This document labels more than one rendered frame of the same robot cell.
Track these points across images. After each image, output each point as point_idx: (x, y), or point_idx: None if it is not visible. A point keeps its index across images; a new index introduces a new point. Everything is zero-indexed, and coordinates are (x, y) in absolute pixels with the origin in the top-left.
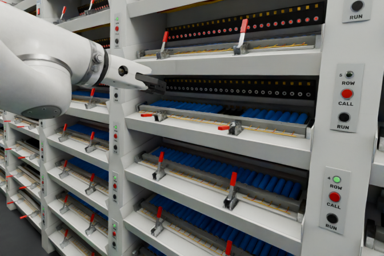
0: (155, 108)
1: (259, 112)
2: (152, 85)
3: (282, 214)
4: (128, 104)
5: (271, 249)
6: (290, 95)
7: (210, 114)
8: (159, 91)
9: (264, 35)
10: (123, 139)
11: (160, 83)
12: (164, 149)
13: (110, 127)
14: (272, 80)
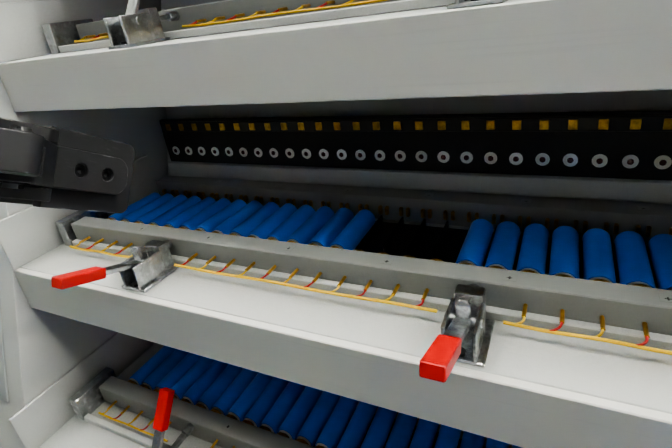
0: (127, 231)
1: (518, 234)
2: (6, 177)
3: None
4: (24, 221)
5: None
6: (620, 168)
7: (341, 257)
8: (93, 195)
9: None
10: (16, 350)
11: (93, 155)
12: (178, 353)
13: None
14: (555, 115)
